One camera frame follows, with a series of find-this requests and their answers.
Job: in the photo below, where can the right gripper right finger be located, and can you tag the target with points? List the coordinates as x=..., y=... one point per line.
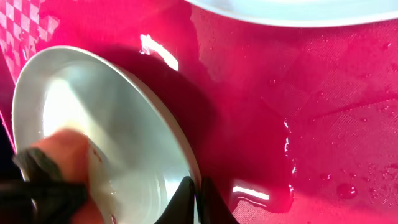
x=211, y=207

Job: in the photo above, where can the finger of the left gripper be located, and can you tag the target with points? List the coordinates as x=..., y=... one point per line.
x=41, y=202

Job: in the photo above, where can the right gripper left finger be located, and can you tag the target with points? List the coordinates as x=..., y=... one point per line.
x=180, y=209

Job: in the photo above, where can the orange green sponge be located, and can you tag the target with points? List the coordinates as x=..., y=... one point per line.
x=61, y=157

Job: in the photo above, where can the white plate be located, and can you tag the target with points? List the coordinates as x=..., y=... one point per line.
x=303, y=13
x=139, y=154

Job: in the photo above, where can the white plate top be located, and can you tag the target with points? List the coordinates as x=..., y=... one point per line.
x=303, y=13

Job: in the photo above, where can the red serving tray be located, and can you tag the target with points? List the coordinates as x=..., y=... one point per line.
x=294, y=125

